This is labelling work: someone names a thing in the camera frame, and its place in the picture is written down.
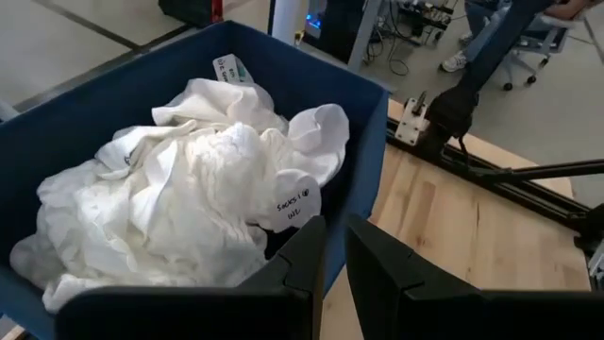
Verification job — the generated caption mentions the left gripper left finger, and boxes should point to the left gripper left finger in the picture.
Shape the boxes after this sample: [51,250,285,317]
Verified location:
[55,214,327,340]

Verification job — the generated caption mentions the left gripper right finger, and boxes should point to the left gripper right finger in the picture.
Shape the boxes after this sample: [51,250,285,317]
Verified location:
[346,214,604,340]

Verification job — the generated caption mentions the large white cloth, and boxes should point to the large white cloth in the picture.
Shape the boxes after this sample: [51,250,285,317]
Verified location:
[8,120,284,315]

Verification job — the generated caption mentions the white sock handwritten label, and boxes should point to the white sock handwritten label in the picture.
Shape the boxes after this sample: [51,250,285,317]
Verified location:
[261,168,324,234]

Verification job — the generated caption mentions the white shirt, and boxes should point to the white shirt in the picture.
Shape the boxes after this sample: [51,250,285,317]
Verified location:
[96,77,351,188]

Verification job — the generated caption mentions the navy white striped fabric basket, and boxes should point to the navy white striped fabric basket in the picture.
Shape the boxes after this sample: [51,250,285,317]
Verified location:
[0,19,391,340]

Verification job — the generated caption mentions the white handwritten paper tag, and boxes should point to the white handwritten paper tag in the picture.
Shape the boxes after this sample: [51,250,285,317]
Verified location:
[211,53,255,87]

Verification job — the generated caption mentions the person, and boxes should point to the person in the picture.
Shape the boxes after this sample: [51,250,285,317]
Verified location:
[441,0,591,74]

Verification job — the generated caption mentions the white office chair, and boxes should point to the white office chair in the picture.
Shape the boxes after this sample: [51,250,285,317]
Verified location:
[499,12,604,93]

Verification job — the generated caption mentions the grey metal desk leg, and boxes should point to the grey metal desk leg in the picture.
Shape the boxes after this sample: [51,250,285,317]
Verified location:
[346,0,385,74]

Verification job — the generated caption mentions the black red tool box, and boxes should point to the black red tool box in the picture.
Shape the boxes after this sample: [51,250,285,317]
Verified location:
[158,0,225,29]

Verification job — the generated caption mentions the power strip with plugs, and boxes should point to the power strip with plugs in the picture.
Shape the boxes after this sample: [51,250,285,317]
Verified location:
[394,0,456,31]

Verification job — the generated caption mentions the black computer tower blue light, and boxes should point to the black computer tower blue light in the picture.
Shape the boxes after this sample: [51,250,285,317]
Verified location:
[304,0,371,65]

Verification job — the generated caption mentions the white mounting bracket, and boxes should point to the white mounting bracket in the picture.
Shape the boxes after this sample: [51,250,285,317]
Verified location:
[394,92,429,147]

